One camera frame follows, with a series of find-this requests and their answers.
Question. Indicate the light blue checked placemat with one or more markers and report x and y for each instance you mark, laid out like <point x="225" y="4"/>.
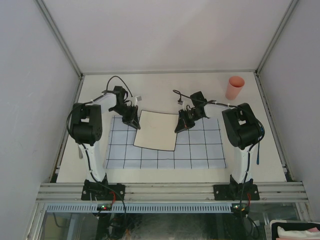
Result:
<point x="198" y="148"/>

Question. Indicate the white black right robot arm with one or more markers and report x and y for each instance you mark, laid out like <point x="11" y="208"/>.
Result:
<point x="244" y="132"/>

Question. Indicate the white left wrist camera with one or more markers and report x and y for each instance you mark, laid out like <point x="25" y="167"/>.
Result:
<point x="137" y="98"/>

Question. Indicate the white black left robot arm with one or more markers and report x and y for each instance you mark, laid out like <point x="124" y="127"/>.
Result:
<point x="85" y="126"/>

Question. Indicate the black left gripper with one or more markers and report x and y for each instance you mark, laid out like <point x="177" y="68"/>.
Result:
<point x="131" y="121"/>

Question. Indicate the white bin with cloths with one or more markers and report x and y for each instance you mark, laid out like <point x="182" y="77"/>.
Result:
<point x="294" y="230"/>

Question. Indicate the aluminium front rail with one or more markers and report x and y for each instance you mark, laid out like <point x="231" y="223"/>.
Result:
<point x="269" y="192"/>

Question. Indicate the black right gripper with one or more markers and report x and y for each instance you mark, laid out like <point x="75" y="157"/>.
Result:
<point x="182" y="124"/>

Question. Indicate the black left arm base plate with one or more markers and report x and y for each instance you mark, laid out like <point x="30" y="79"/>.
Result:
<point x="95" y="192"/>

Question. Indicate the blue slotted cable duct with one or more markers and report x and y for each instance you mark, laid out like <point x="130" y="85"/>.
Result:
<point x="140" y="208"/>

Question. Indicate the white square plate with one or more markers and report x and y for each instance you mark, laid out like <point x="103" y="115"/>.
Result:
<point x="157" y="131"/>

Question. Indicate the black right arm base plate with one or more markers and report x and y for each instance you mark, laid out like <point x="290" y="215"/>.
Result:
<point x="224" y="192"/>

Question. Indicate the pink plastic cup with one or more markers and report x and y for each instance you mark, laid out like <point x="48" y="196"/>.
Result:
<point x="235" y="85"/>

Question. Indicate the blue metal spoon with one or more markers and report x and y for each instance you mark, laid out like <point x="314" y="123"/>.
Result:
<point x="258" y="147"/>

